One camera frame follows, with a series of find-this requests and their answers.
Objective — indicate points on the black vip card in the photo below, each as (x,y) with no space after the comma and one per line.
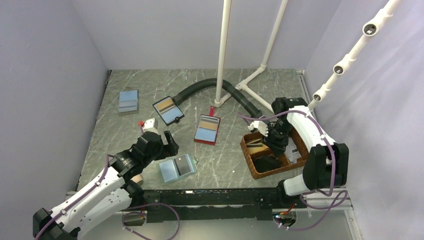
(184,165)

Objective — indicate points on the white pvc pipe frame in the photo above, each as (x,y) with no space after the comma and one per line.
(247,46)

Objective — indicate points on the black card in basket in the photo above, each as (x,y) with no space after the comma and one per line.
(266,163)

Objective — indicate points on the green card holder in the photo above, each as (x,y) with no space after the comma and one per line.
(167,171)

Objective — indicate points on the beige card holder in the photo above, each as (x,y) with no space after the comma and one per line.
(138,179)

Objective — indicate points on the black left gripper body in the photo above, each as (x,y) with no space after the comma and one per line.
(158,154)

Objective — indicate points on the black card holder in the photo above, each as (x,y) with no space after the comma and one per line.
(168,111)

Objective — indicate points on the grey blue card holder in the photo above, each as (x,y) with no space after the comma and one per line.
(128,101)

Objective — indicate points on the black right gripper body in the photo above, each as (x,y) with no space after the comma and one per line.
(279,131)

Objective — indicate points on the gold card in basket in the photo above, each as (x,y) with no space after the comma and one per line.
(256,145)

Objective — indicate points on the cards in basket right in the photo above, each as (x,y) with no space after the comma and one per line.
(292,153)

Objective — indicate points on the red card holder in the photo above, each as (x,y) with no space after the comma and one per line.
(207,128)

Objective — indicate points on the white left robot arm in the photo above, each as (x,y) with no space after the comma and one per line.
(111,191)

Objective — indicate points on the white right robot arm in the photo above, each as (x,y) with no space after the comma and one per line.
(326,166)

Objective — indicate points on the brown wicker basket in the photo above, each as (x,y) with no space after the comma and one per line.
(285,165)

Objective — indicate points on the white pipe camera boom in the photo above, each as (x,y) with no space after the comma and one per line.
(369,30)

